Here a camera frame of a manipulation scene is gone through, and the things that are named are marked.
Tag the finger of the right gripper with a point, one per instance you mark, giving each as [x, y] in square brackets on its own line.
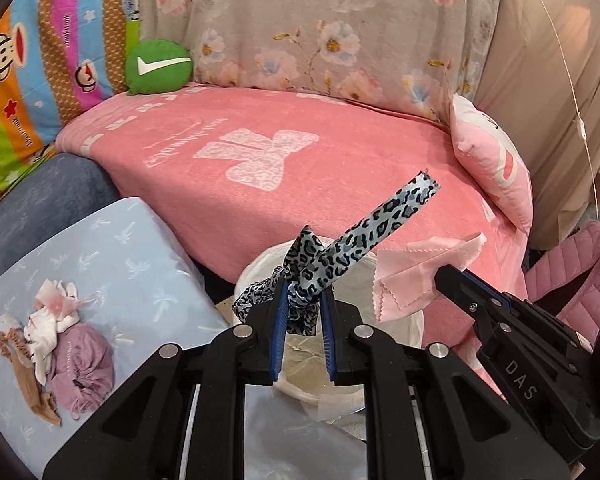
[467, 292]

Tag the dark blue velvet cushion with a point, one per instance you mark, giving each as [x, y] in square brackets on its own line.
[62, 191]

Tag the small pink cartoon pillow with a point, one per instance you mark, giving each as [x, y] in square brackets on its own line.
[485, 151]

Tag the pink satin ribbon piece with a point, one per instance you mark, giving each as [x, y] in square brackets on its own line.
[404, 278]

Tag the leopard print blue ribbon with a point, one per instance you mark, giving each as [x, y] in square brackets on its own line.
[309, 266]

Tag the green round plush cushion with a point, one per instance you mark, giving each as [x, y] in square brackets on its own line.
[157, 66]

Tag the beige curtain fabric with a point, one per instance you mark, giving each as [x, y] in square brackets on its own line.
[541, 83]

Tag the colourful monkey-print pillow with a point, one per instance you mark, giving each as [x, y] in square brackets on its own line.
[58, 59]

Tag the tan stocking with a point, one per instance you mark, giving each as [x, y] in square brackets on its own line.
[14, 348]

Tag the mauve purple fabric piece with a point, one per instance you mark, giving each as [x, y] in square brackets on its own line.
[82, 372]

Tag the white pink cloth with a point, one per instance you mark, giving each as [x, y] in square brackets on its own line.
[56, 307]

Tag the pink towel blanket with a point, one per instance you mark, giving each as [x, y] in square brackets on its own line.
[235, 171]

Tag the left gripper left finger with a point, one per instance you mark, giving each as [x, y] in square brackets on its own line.
[181, 414]

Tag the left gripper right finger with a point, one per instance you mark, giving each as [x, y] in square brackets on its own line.
[428, 414]

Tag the grey floral quilt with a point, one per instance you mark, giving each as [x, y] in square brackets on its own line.
[411, 56]

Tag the pink quilted jacket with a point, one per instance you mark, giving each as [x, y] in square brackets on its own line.
[566, 281]

